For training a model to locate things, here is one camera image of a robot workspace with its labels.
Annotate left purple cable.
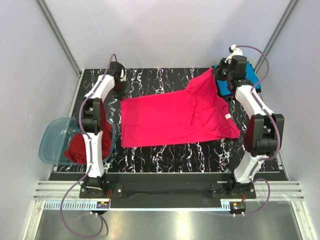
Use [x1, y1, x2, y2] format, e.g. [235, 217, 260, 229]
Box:
[59, 53, 118, 238]

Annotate left aluminium frame post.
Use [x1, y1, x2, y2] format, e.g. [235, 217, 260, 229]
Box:
[35, 0, 82, 77]

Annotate black marbled table mat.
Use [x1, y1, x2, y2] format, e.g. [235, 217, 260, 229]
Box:
[48, 67, 288, 181]

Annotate right aluminium frame post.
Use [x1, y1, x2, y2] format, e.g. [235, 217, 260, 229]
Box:
[263, 0, 300, 57]

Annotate dark red t shirt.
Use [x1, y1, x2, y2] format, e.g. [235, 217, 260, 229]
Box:
[64, 122, 113, 165]

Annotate pink t shirt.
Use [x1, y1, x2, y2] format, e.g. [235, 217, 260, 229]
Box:
[121, 69, 241, 148]

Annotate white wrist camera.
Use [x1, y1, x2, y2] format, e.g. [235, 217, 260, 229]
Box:
[224, 44, 243, 64]
[119, 67, 126, 82]

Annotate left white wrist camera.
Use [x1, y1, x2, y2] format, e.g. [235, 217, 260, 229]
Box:
[119, 67, 126, 82]

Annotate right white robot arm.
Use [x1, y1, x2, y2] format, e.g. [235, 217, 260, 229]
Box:
[212, 55, 285, 199]

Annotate aluminium frame post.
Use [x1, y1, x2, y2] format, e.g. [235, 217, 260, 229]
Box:
[263, 0, 300, 57]
[35, 0, 82, 77]

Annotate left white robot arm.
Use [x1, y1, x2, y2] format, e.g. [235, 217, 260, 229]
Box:
[78, 60, 126, 198]

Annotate blue translucent plastic bin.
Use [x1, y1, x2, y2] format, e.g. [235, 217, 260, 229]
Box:
[38, 117, 116, 168]

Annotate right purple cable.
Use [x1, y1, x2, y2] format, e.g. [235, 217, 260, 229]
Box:
[236, 44, 283, 216]

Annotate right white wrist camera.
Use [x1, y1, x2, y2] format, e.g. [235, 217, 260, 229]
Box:
[224, 44, 243, 64]

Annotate purple cable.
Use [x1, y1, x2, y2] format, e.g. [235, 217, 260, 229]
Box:
[59, 53, 118, 238]
[236, 44, 283, 216]

